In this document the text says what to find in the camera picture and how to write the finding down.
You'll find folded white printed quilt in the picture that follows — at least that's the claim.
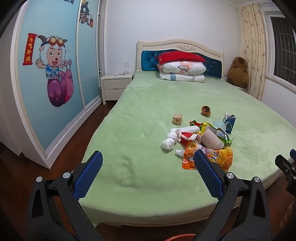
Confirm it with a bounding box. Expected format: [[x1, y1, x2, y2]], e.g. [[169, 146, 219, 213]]
[[159, 61, 207, 82]]

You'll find colourful crumpled wrapper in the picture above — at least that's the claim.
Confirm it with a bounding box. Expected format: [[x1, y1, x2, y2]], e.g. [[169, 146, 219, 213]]
[[189, 120, 209, 131]]

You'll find white tissue wad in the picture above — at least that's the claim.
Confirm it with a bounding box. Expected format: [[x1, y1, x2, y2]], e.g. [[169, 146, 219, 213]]
[[161, 128, 182, 151]]

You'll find cream nightstand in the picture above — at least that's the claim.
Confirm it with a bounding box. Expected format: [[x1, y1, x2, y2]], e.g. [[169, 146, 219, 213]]
[[101, 73, 135, 105]]

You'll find white paper cup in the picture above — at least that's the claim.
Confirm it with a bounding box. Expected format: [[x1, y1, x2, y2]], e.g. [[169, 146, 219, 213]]
[[201, 127, 225, 149]]

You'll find red pillow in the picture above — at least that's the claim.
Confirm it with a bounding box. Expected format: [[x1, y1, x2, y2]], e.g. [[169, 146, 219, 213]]
[[157, 51, 206, 66]]

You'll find clear plastic cup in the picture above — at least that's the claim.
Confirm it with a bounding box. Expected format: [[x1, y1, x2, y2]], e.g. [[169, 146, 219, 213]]
[[211, 120, 226, 130]]

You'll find blue cartoon wardrobe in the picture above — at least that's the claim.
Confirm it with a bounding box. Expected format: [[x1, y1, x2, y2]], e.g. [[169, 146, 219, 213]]
[[0, 0, 104, 169]]

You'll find green snack packet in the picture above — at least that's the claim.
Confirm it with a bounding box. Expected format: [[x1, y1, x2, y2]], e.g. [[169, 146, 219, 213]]
[[217, 129, 233, 147]]

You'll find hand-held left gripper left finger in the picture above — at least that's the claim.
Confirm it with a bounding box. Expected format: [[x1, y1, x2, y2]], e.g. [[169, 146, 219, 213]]
[[26, 150, 104, 241]]

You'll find red snack packet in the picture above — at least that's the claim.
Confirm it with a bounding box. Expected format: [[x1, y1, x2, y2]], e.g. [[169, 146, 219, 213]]
[[177, 131, 201, 145]]

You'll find window with dark grille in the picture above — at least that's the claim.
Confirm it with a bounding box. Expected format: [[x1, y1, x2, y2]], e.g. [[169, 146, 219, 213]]
[[265, 11, 296, 91]]

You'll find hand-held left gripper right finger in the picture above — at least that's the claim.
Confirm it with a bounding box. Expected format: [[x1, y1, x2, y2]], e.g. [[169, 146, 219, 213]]
[[193, 149, 272, 241]]

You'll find orange plastic bin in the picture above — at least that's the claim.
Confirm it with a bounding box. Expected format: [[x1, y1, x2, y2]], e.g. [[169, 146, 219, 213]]
[[166, 234, 197, 241]]

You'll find orange drink pouch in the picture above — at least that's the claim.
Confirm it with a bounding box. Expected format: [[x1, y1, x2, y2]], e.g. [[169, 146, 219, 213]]
[[175, 140, 233, 171]]

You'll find floral cream curtain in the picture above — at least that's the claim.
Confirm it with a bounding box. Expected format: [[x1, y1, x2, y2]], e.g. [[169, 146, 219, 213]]
[[238, 2, 270, 100]]

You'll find brown plush bear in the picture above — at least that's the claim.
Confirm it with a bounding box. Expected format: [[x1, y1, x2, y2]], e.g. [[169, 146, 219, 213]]
[[226, 56, 250, 89]]

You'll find cream bed frame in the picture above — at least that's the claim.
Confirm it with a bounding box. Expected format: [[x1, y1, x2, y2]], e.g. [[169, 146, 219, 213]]
[[95, 40, 286, 229]]

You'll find blue drink carton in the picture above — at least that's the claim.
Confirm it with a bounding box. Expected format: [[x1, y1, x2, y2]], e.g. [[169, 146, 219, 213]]
[[222, 113, 237, 134]]

